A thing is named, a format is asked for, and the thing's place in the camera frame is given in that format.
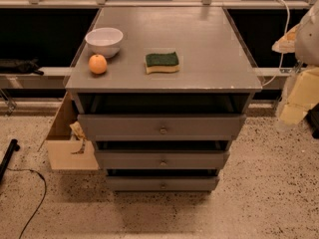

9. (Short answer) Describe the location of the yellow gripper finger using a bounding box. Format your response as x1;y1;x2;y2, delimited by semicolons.
278;67;319;125

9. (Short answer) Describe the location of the grey drawer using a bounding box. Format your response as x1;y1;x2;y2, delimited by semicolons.
78;115;246;141
107;176;219;191
95;151;229;169

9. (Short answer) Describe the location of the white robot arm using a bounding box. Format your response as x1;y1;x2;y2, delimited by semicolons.
272;1;319;125

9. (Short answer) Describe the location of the grey drawer cabinet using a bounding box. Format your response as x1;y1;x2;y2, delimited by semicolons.
66;7;261;178

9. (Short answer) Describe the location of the grey bottom drawer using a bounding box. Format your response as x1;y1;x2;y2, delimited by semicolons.
107;176;219;191

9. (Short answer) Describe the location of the grey top drawer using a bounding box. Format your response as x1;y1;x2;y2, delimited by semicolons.
78;115;246;141

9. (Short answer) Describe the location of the green yellow sponge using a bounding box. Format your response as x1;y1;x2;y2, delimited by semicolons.
145;52;179;74

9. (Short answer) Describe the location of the white bowl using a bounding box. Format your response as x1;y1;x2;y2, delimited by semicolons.
85;27;124;58

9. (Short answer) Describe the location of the orange fruit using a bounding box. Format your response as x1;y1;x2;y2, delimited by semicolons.
89;55;108;75

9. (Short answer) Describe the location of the crumpled yellow paper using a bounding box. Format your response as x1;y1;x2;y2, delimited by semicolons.
70;121;87;154

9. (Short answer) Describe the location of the cardboard box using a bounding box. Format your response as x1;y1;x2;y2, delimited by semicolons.
45;94;99;170

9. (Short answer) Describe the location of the black pole base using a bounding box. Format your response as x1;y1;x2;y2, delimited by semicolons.
0;138;20;182

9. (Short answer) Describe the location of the black cloth on shelf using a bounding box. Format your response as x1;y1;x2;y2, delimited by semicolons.
0;59;44;76

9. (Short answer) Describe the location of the white cable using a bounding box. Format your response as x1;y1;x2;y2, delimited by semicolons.
260;0;291;88

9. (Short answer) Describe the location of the black floor cable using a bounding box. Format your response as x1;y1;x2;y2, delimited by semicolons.
5;167;48;239

